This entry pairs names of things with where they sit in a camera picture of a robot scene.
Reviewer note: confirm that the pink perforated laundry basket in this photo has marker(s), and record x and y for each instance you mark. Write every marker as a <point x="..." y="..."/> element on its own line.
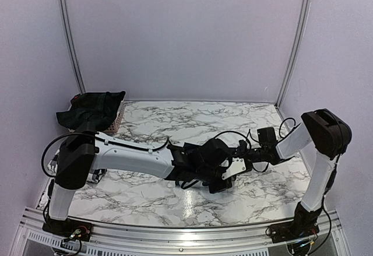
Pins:
<point x="116" y="120"/>

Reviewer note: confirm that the dark blue green clothes pile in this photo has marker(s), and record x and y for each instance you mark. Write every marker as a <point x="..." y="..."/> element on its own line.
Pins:
<point x="94" y="97"/>

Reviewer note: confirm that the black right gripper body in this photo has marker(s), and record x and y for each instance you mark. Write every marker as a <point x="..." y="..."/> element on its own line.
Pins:
<point x="253" y="155"/>

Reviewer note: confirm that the left aluminium frame post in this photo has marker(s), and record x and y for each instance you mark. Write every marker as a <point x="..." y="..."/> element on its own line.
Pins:
<point x="66" y="25"/>

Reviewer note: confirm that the aluminium frame post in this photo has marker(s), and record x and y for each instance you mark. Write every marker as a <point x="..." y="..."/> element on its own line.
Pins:
<point x="299" y="34"/>
<point x="66" y="25"/>

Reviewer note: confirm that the front aluminium table rail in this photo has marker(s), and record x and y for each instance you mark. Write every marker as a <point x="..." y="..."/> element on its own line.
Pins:
<point x="117" y="239"/>

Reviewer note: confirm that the black white plaid shirt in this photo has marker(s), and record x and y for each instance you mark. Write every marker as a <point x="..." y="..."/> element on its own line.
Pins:
<point x="94" y="176"/>

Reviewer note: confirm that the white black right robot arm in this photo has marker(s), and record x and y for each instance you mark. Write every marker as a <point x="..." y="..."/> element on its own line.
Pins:
<point x="330" y="137"/>

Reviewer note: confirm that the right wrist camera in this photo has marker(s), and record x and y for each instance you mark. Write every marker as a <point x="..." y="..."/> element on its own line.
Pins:
<point x="242" y="145"/>

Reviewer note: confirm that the right aluminium frame post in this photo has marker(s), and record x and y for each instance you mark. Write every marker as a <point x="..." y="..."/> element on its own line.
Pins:
<point x="299" y="34"/>

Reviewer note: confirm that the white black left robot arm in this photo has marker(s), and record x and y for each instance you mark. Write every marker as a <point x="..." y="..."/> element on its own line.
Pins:
<point x="86" y="151"/>

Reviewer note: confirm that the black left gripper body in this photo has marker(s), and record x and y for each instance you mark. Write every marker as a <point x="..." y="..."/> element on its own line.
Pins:
<point x="207" y="174"/>

